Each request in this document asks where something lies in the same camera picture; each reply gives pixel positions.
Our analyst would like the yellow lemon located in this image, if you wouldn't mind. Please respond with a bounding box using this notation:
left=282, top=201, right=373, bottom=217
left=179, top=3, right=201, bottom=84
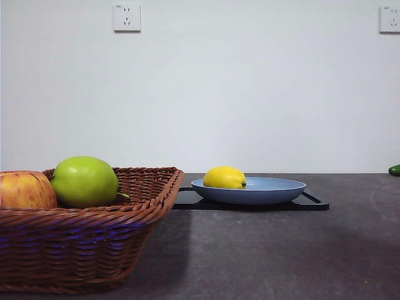
left=202, top=166, right=248, bottom=191

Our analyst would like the blue round plate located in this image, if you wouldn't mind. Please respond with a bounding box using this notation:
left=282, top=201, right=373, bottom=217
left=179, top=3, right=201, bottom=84
left=190, top=176, right=308, bottom=206

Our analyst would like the brown wicker basket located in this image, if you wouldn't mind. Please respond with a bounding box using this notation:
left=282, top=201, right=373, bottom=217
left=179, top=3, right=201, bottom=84
left=0, top=166, right=185, bottom=295

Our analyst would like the green apple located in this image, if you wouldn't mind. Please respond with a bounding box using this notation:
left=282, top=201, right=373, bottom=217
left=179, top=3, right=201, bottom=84
left=50, top=156, right=131, bottom=208

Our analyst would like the black flat tray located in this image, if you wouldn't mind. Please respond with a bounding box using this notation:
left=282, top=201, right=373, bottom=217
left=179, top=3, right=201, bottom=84
left=172, top=186, right=331, bottom=211

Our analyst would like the red yellow apple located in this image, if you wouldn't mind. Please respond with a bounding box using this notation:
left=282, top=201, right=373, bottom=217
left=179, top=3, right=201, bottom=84
left=0, top=170, right=59, bottom=209

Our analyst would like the white wall socket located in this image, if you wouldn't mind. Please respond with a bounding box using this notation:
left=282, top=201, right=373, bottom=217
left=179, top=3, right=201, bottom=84
left=378, top=5, right=400, bottom=34
left=112, top=2, right=141, bottom=34

